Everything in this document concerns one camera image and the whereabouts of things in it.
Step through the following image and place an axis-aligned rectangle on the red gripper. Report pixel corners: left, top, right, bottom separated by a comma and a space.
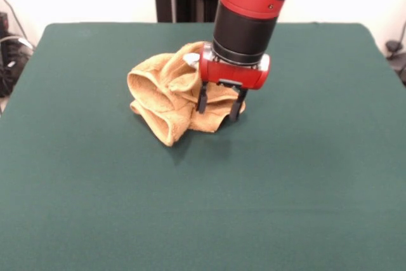
195, 42, 272, 122

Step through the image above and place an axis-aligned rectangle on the yellow terry towel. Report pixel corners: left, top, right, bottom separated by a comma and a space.
126, 41, 247, 147

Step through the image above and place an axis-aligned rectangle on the dark green tablecloth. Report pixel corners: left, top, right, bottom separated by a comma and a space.
0, 22, 406, 271

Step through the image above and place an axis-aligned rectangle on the black equipment with cables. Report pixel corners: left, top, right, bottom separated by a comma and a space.
0, 11, 35, 98

